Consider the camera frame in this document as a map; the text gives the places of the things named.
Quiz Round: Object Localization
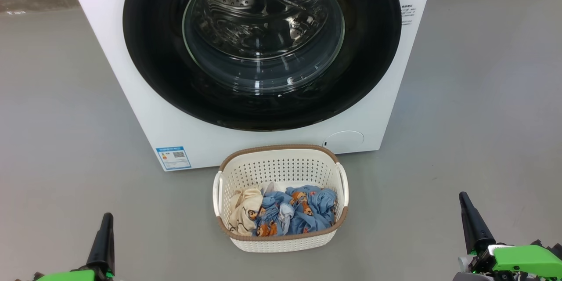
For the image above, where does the blue energy label sticker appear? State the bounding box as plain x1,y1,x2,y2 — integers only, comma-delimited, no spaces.
155,145,192,171

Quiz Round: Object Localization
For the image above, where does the round white filter cover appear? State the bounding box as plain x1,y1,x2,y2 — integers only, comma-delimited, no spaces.
323,130,365,150

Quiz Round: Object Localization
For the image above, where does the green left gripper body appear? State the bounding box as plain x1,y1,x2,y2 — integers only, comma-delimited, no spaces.
33,269,115,281

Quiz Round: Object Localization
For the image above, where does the white front-load washing machine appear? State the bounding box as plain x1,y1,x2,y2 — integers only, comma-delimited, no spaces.
61,0,437,172

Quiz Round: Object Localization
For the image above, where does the black round glass washer door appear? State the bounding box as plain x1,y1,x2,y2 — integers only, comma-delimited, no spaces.
122,0,402,132

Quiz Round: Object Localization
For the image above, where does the blue cartoon-print garment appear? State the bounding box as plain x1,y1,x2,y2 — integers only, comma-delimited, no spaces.
255,184,339,237

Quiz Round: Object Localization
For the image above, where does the cream perforated laundry basket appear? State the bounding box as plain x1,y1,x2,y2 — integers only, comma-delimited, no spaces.
213,144,349,253

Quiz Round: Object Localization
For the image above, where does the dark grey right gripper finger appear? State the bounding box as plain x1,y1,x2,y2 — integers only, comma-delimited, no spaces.
459,192,496,254

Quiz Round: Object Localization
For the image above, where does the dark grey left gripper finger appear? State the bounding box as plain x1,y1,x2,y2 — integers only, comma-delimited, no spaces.
86,213,115,273

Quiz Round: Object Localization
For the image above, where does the cream and blue cartoon garment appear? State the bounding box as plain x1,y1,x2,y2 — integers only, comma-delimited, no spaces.
228,187,264,236

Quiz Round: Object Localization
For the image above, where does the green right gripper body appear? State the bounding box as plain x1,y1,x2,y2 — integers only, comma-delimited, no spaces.
454,245,562,281

